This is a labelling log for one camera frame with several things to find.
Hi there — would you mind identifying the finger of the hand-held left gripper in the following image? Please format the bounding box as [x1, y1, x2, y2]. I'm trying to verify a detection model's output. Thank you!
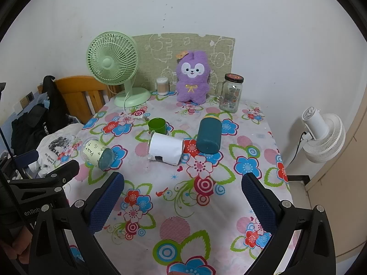
[43, 159, 80, 191]
[0, 150, 39, 178]

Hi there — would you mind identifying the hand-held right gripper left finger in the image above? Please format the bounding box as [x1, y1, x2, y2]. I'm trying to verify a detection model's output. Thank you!
[28, 172, 125, 275]

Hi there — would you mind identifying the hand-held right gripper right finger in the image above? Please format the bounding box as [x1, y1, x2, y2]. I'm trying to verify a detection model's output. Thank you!
[241, 173, 336, 275]

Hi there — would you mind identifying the printed paper cup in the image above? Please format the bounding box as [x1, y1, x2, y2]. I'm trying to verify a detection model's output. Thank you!
[81, 139, 114, 169]

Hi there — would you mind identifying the white cup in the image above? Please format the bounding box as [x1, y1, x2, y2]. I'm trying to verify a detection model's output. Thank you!
[148, 132, 184, 167]

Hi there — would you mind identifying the dark teal cup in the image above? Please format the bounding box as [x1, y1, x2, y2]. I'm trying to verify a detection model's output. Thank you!
[196, 115, 222, 154]

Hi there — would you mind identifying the small green cup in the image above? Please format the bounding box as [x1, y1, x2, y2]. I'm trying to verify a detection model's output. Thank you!
[148, 117, 167, 135]

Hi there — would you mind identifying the person's left hand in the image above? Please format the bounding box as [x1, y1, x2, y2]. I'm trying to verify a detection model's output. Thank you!
[0, 228, 33, 264]

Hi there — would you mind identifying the white printed shirt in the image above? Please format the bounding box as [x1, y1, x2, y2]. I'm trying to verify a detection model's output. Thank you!
[36, 124, 83, 178]

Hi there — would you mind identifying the black metal bar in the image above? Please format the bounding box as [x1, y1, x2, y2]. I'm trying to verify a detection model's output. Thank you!
[287, 175, 311, 184]

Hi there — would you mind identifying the black clothing pile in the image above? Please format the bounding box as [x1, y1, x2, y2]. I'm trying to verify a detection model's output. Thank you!
[11, 75, 78, 157]

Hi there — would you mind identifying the floral tablecloth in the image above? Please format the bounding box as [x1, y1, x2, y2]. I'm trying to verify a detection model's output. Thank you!
[61, 90, 291, 275]

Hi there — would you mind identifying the wooden chair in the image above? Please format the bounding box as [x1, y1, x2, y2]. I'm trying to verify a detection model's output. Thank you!
[54, 76, 121, 124]

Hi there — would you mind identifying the beige cabinet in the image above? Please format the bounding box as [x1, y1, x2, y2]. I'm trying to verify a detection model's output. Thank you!
[304, 86, 367, 264]

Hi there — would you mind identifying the white floor fan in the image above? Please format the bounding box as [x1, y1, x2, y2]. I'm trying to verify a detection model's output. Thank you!
[302, 107, 346, 163]

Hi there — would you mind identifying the glass jar mug black lid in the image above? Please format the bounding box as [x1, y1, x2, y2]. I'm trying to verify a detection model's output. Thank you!
[214, 74, 244, 113]

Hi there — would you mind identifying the green desk fan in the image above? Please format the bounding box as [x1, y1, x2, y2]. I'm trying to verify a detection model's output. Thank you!
[87, 31, 151, 108]

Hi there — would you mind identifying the cotton swab container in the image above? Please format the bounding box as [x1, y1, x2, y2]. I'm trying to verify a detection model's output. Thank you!
[156, 77, 171, 96]

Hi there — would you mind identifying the purple plush toy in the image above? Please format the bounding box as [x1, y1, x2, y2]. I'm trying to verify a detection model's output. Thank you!
[175, 50, 212, 105]

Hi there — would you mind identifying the black fan cable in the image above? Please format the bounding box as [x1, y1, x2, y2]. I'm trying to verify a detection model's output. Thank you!
[285, 131, 311, 165]

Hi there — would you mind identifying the white fan cable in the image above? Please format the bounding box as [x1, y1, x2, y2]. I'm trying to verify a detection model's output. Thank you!
[107, 87, 150, 121]

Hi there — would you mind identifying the green patterned wall mat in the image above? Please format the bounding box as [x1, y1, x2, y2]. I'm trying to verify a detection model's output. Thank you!
[132, 33, 236, 98]

